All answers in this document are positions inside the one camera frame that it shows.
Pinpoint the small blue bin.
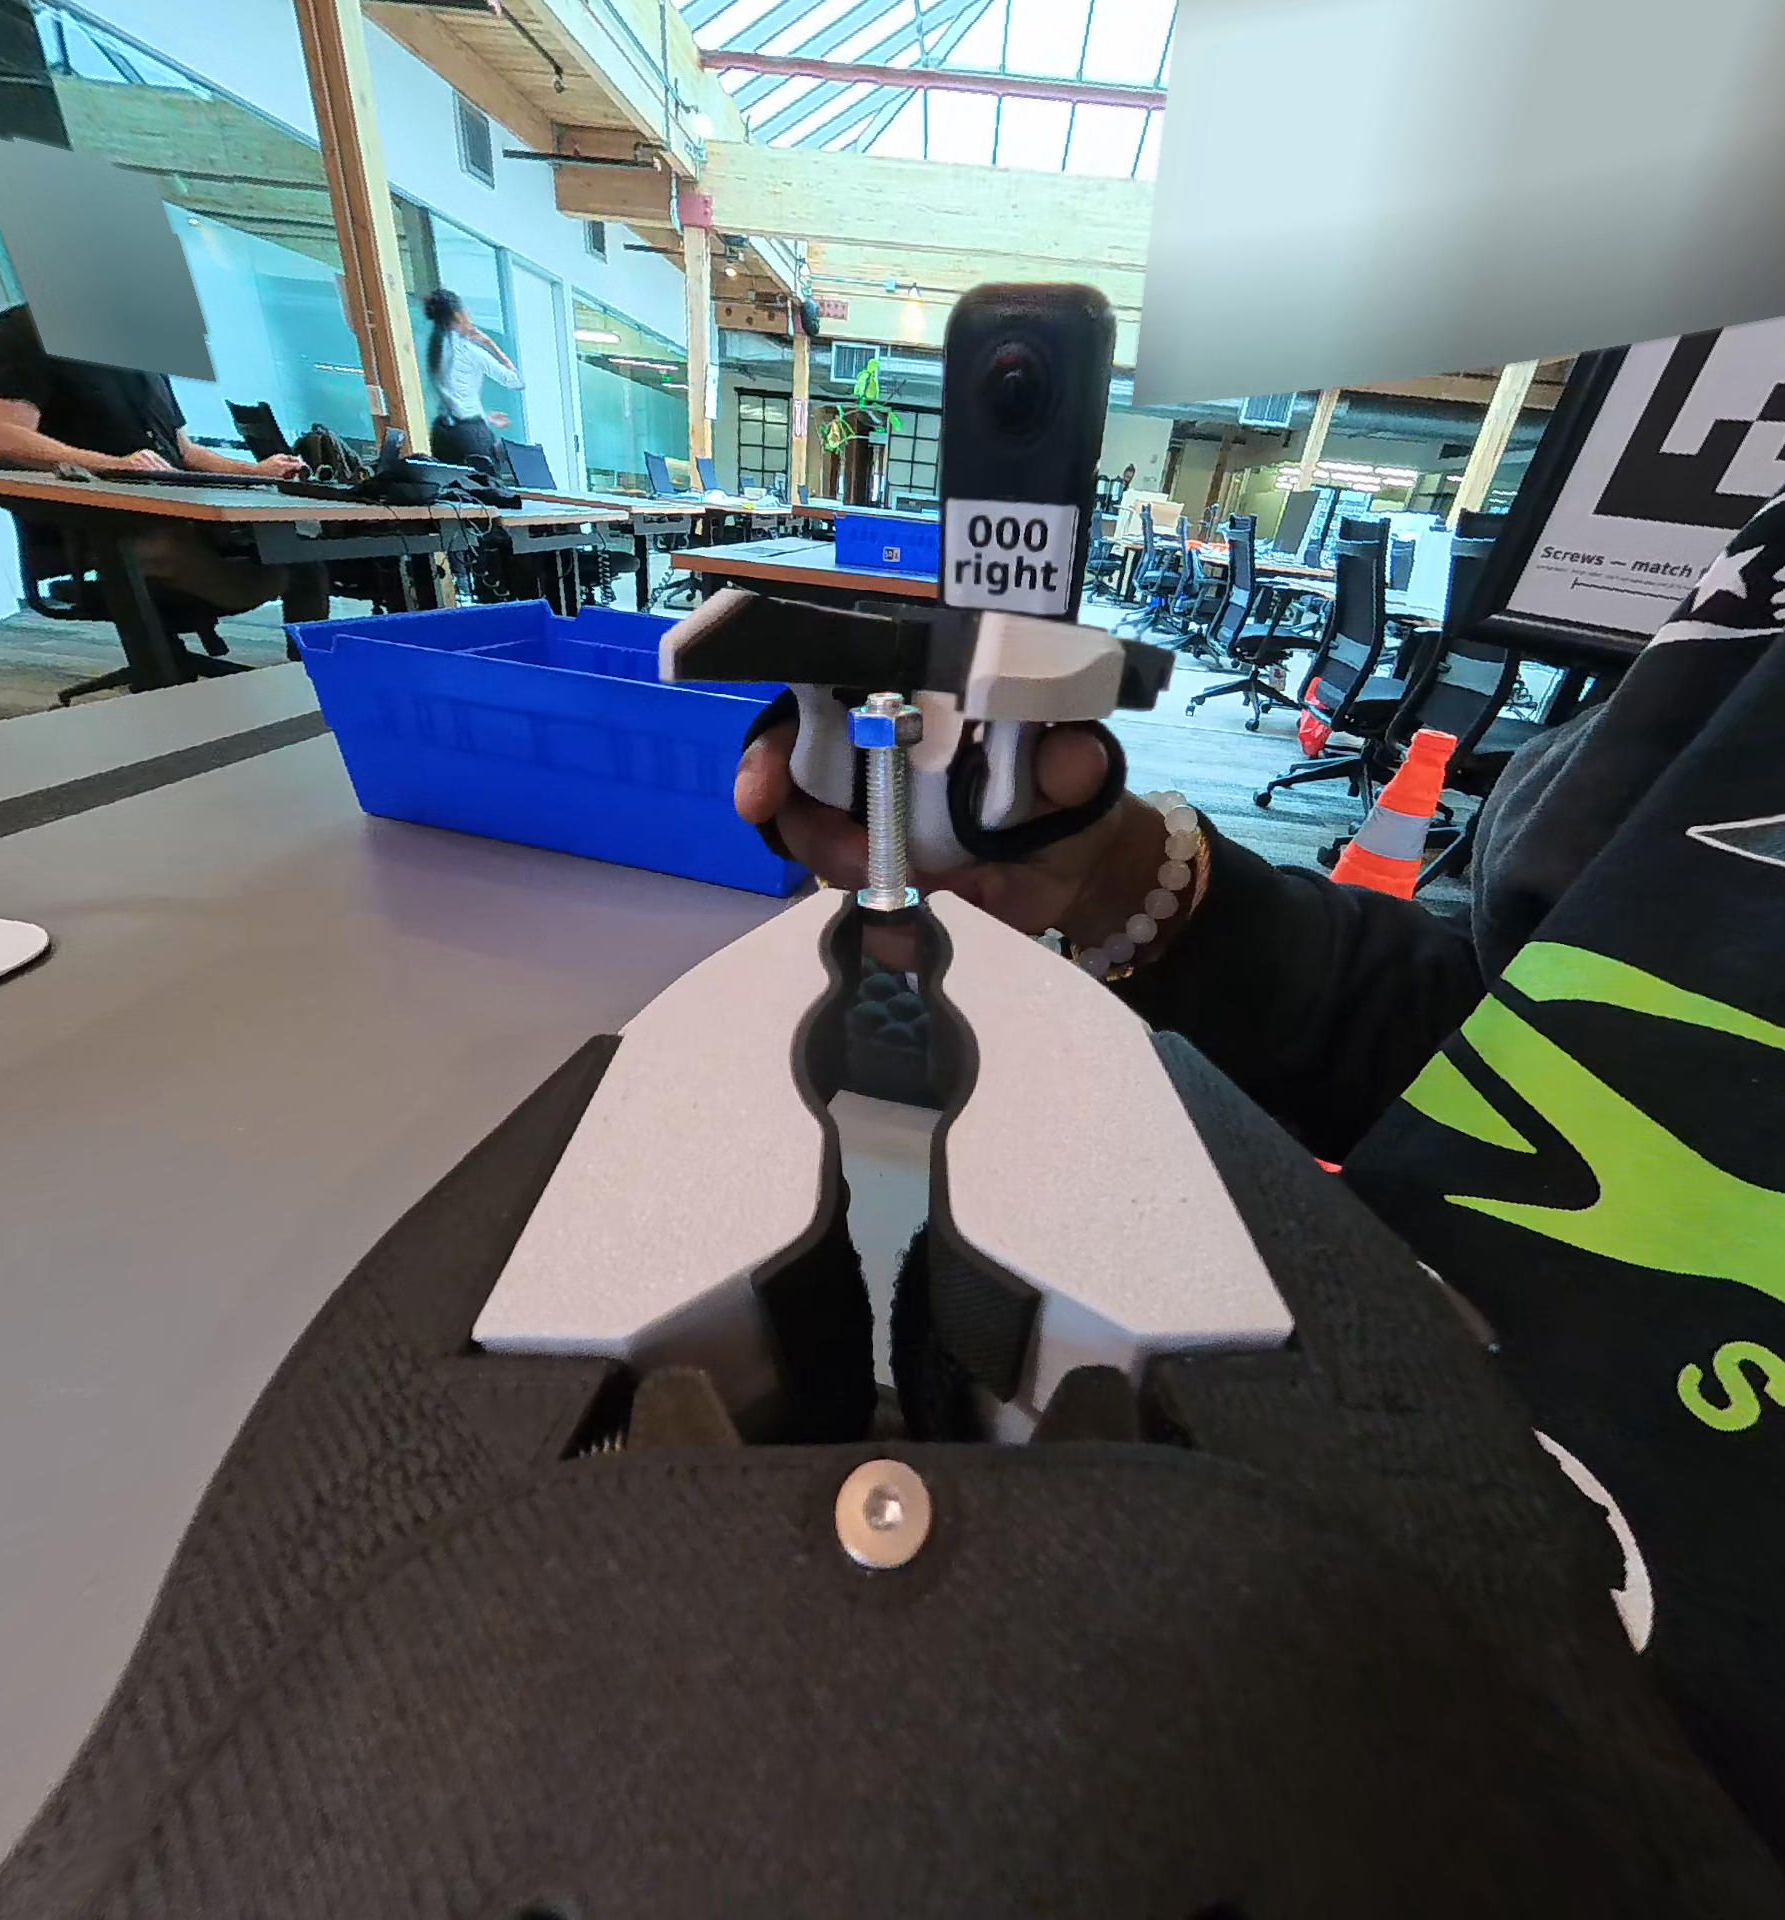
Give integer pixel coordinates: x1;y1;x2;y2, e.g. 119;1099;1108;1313
829;509;945;570

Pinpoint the blue plastic bin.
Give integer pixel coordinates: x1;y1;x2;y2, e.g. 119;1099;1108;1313
286;601;825;901

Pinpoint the black framed marker sign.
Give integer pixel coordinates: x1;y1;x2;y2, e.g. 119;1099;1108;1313
1493;304;1785;655

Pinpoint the gold bracelet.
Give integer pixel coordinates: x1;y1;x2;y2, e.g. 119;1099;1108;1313
1103;826;1219;989

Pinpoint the row of black office chairs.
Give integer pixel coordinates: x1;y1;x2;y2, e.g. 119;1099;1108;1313
1113;509;1528;889

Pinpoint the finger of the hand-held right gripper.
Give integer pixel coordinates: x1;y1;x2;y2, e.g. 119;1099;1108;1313
656;587;941;691
960;616;1129;725

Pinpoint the person's right forearm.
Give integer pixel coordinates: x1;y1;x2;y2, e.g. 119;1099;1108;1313
1126;830;1501;1157

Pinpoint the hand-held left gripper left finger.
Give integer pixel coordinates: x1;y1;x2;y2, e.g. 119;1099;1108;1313
466;889;869;1371

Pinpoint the person's right hand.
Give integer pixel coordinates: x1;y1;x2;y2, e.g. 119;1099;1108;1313
733;716;1210;978

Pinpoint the black hoodie with green print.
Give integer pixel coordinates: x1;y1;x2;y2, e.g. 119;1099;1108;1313
1340;420;1785;1920

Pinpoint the orange traffic cone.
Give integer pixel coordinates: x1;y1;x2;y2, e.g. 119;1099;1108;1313
1325;725;1463;903

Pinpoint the black honeycomb cushion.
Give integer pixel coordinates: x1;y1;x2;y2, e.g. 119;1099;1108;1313
802;928;985;1114

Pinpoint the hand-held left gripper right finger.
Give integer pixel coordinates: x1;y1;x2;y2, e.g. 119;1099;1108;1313
916;894;1300;1405

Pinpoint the thin long steel bolt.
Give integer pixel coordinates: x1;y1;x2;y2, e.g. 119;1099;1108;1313
854;691;929;917

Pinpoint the white bead bracelet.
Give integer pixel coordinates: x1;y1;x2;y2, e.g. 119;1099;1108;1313
1066;793;1210;978

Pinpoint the black mesh office chair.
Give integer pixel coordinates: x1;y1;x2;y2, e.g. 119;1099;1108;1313
0;358;239;663

